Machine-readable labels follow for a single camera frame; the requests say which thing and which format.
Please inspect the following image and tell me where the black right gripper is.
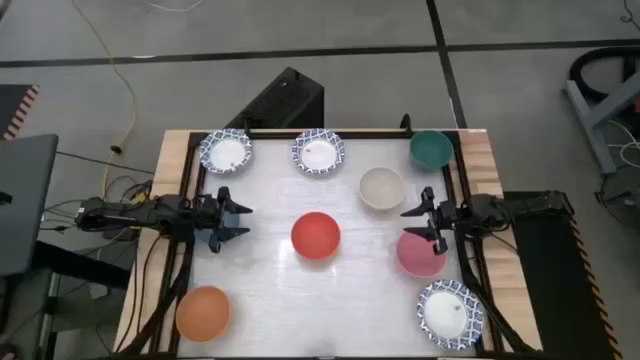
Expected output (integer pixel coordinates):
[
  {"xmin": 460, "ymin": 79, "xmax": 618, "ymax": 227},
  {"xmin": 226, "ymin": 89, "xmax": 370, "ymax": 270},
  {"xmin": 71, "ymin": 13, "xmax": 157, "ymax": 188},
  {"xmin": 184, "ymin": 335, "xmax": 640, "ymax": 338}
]
[{"xmin": 400, "ymin": 187, "xmax": 464, "ymax": 256}]

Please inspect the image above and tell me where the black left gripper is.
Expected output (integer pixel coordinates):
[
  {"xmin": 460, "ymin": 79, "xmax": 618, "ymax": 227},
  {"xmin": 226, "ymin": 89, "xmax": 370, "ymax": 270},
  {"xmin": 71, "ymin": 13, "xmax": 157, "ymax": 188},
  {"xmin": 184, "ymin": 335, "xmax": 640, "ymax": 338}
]
[{"xmin": 192, "ymin": 186, "xmax": 254, "ymax": 254}]

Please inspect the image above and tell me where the pink bowl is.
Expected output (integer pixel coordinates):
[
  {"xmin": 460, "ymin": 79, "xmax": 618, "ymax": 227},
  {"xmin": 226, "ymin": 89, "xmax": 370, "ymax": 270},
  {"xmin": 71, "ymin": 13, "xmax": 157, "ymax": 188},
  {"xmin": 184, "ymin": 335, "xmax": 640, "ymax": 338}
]
[{"xmin": 396, "ymin": 230, "xmax": 448, "ymax": 279}]

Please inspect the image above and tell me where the beige bowl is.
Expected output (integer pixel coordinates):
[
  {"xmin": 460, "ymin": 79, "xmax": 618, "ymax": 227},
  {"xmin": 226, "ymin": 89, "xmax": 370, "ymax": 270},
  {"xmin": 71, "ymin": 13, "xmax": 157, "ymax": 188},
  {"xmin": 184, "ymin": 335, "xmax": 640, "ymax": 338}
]
[{"xmin": 358, "ymin": 166, "xmax": 406, "ymax": 211}]

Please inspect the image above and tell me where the blue patterned white bowl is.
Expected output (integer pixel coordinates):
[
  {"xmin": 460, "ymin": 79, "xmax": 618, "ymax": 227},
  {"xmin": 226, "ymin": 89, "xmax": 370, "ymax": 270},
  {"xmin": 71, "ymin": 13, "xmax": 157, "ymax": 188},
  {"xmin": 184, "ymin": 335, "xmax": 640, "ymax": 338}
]
[
  {"xmin": 199, "ymin": 128, "xmax": 254, "ymax": 175},
  {"xmin": 291, "ymin": 128, "xmax": 346, "ymax": 176},
  {"xmin": 416, "ymin": 278, "xmax": 485, "ymax": 351}
]

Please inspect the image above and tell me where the teal bowl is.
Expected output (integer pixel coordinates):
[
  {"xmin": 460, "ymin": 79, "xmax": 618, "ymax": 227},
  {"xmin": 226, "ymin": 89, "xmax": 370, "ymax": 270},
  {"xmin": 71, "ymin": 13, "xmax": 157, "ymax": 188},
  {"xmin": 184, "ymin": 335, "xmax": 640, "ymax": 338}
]
[{"xmin": 408, "ymin": 129, "xmax": 455, "ymax": 173}]

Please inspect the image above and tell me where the red bowl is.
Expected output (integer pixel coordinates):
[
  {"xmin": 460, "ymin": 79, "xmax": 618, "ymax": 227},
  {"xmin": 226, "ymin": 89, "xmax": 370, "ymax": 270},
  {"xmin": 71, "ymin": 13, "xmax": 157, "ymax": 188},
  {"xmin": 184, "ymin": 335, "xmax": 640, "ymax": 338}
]
[{"xmin": 290, "ymin": 211, "xmax": 343, "ymax": 261}]

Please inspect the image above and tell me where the orange bowl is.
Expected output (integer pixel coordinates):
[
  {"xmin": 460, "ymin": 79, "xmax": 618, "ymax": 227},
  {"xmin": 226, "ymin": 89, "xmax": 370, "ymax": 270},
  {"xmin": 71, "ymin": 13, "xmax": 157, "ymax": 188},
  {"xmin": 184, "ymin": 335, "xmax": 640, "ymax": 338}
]
[{"xmin": 174, "ymin": 284, "xmax": 232, "ymax": 345}]

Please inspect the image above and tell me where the black perforated computer tower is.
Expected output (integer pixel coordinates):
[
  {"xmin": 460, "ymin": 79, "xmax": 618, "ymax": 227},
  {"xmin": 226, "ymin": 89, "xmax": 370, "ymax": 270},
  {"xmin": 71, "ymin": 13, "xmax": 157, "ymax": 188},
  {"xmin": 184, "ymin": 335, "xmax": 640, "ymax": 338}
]
[{"xmin": 224, "ymin": 66, "xmax": 326, "ymax": 130}]

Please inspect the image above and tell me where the black hazard-striped floor mat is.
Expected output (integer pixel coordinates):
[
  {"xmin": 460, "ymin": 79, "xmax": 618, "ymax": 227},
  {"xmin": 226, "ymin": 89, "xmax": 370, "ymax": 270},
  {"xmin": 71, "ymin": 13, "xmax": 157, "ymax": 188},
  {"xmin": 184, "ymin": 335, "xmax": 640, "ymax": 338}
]
[
  {"xmin": 502, "ymin": 190, "xmax": 624, "ymax": 360},
  {"xmin": 0, "ymin": 83, "xmax": 41, "ymax": 141}
]

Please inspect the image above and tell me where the grey metal stand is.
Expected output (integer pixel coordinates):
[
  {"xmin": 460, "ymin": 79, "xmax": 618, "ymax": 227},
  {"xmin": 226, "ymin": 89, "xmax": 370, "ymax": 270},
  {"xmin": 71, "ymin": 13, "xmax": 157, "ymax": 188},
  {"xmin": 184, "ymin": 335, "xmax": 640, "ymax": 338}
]
[{"xmin": 562, "ymin": 69, "xmax": 640, "ymax": 176}]

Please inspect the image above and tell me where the grey flat panel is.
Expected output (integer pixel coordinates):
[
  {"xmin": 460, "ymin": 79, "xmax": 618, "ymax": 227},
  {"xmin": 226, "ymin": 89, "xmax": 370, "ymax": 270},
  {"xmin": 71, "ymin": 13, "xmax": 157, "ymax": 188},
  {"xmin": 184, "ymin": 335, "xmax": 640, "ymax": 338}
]
[{"xmin": 0, "ymin": 133, "xmax": 60, "ymax": 277}]

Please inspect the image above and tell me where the black floor cable with plug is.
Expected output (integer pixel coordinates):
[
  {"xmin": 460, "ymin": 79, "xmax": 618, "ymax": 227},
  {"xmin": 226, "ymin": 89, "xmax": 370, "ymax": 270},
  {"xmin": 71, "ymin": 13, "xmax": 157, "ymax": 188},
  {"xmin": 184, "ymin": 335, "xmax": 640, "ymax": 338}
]
[{"xmin": 54, "ymin": 143, "xmax": 169, "ymax": 175}]

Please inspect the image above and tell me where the yellow floor cable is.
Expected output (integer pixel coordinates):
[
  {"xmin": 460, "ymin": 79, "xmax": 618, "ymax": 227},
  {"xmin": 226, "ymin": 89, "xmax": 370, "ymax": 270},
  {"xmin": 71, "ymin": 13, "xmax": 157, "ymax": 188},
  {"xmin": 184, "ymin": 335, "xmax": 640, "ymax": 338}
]
[{"xmin": 69, "ymin": 0, "xmax": 139, "ymax": 201}]

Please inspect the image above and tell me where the white floor cable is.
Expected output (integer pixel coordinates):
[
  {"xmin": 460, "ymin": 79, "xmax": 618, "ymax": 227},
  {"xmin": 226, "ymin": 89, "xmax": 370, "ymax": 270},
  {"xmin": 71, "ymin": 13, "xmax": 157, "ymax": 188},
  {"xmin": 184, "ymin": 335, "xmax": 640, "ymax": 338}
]
[{"xmin": 143, "ymin": 0, "xmax": 207, "ymax": 14}]

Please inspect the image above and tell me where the black hose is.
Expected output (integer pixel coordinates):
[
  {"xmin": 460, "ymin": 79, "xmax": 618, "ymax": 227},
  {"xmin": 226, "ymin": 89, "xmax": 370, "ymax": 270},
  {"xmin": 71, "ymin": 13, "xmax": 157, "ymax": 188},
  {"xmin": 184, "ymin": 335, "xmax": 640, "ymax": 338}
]
[{"xmin": 568, "ymin": 46, "xmax": 640, "ymax": 104}]

